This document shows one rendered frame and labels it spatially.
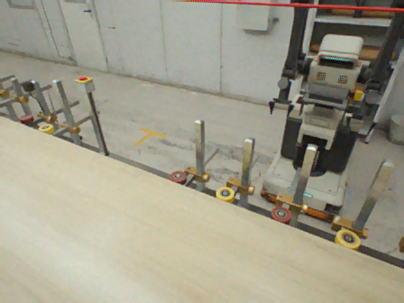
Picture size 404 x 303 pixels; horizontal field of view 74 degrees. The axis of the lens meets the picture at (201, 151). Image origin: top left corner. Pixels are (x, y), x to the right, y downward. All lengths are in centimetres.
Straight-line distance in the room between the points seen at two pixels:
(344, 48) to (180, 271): 142
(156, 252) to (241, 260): 30
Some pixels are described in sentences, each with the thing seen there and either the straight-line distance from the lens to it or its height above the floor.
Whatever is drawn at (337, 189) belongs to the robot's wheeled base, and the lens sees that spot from 235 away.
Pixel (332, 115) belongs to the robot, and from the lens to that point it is 198.
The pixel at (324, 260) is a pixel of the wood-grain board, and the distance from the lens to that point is 108.
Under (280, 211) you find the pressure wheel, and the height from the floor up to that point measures 91.
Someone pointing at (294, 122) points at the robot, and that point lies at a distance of 231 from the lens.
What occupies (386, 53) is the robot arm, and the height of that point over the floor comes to 138.
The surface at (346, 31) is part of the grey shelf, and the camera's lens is 362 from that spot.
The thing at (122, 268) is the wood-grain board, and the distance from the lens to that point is 103.
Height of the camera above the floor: 175
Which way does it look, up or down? 36 degrees down
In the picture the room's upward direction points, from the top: 1 degrees counter-clockwise
